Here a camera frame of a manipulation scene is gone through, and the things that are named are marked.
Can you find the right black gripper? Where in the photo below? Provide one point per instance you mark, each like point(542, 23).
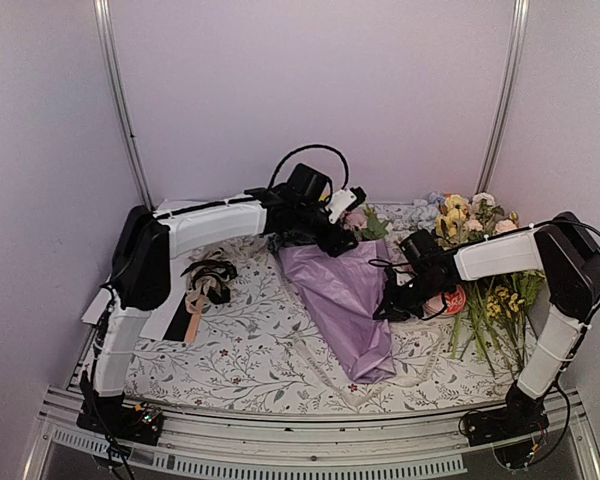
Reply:
point(393, 308)

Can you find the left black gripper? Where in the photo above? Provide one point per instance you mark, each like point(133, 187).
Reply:
point(335, 243)

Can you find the pink wrapping paper sheet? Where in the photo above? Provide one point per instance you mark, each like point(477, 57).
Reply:
point(341, 294)

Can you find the white printed ribbon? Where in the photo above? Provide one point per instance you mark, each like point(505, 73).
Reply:
point(324, 373)

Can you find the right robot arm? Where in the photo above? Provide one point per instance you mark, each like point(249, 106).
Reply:
point(569, 255)

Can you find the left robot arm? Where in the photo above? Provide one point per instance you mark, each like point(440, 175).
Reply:
point(117, 328)

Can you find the pile of fake flowers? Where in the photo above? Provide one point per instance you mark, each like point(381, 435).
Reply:
point(498, 268)

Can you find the red patterned bowl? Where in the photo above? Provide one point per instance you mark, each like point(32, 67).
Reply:
point(447, 304)

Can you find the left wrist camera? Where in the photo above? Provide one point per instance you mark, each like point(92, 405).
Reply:
point(344, 200)

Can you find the front aluminium rail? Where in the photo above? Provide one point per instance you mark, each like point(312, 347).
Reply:
point(207, 444)

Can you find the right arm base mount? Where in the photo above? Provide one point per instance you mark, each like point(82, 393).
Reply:
point(516, 418)

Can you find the right aluminium frame post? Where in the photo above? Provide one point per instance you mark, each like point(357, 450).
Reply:
point(511, 69)

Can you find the aluminium frame post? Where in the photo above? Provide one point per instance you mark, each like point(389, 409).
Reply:
point(104, 25)
point(511, 69)

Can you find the left aluminium frame post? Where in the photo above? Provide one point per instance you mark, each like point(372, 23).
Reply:
point(104, 25)

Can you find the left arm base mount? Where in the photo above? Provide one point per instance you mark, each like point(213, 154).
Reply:
point(109, 416)

